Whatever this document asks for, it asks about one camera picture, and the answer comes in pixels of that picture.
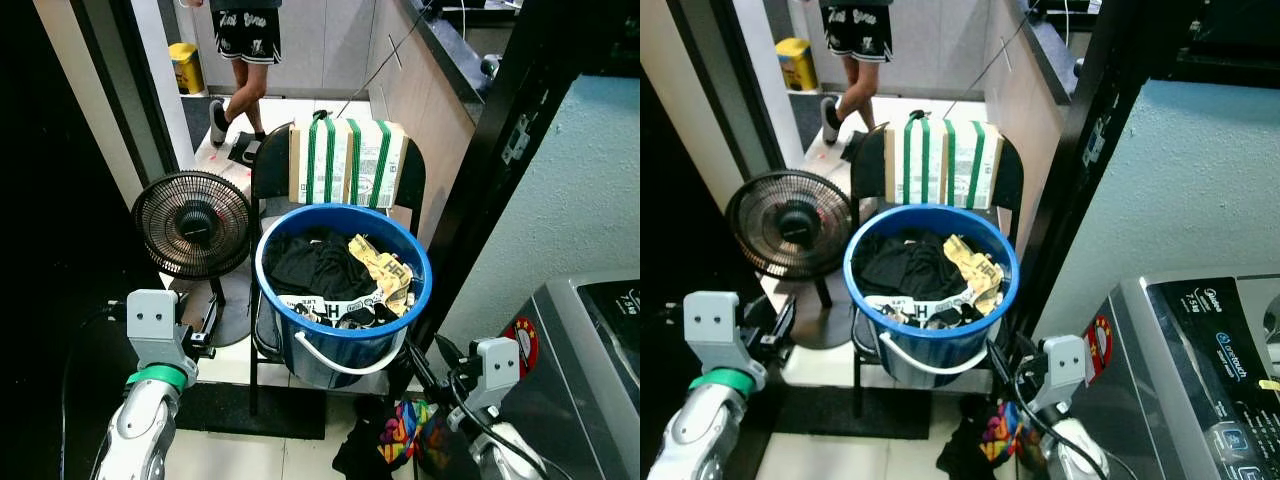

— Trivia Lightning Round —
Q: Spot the grey washing machine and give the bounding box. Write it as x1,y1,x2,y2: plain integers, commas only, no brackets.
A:
1068,271,1280,480
488,271,641,480

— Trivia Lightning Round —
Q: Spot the multicoloured cloth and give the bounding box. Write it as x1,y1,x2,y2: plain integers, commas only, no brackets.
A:
377,397,443,473
978,399,1033,468

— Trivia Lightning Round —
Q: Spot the red round sticker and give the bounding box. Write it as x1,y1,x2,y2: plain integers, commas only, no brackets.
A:
502,315,540,378
1087,314,1114,373

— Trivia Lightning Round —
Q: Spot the blue plastic bucket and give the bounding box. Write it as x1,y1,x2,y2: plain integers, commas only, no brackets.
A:
842,204,1022,390
254,203,434,390

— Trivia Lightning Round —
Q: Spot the black standing fan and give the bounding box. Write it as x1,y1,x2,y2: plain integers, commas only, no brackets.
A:
725,169,859,351
131,169,257,348

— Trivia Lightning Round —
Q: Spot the yellow patterned cloth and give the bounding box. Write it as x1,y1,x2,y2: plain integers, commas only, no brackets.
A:
941,234,1005,315
346,234,415,317

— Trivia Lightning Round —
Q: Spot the black floor mat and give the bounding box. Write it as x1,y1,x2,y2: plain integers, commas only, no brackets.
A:
768,384,933,442
174,380,327,442

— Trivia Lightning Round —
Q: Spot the white cloth with black print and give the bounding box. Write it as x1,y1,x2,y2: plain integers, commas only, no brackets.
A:
274,290,403,330
863,290,987,328

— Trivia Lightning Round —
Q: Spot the black garment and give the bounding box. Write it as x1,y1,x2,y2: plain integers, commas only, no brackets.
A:
854,229,967,302
264,227,380,302

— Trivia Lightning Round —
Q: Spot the black chair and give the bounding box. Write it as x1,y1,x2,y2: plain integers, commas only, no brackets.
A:
247,121,429,417
849,123,1027,417

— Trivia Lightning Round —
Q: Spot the black slipper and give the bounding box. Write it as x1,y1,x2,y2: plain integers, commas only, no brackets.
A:
227,132,264,168

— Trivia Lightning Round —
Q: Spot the yellow canister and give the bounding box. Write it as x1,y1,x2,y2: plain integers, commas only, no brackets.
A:
167,41,207,97
775,37,820,94

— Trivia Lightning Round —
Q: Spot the beige cabinet with black top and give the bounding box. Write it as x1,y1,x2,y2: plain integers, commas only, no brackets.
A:
364,0,501,253
983,0,1101,253

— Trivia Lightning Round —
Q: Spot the person in black shorts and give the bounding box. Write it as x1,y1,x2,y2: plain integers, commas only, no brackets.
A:
817,0,895,147
206,0,285,148

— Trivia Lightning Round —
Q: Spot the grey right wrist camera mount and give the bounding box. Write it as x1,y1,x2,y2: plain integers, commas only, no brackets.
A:
1033,334,1090,407
468,337,522,407

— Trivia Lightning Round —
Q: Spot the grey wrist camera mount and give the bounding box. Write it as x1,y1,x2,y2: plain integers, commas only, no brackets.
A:
126,289,183,374
468,337,522,407
1033,334,1090,407
683,291,749,374

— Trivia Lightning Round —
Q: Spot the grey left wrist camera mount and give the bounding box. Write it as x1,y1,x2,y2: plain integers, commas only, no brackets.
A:
126,289,183,374
683,291,749,374

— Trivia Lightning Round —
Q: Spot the white bucket handle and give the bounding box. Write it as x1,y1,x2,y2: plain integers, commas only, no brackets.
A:
292,330,407,377
877,330,993,375

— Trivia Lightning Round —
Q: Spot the cardboard box with green straps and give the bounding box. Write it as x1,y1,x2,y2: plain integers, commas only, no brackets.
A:
883,111,1005,212
287,111,410,212

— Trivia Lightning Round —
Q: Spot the black door frame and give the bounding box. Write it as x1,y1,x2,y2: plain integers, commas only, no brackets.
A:
1018,0,1280,341
418,0,641,346

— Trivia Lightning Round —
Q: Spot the thin black cable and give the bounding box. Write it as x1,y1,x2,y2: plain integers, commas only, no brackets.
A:
334,8,433,122
944,12,1033,118

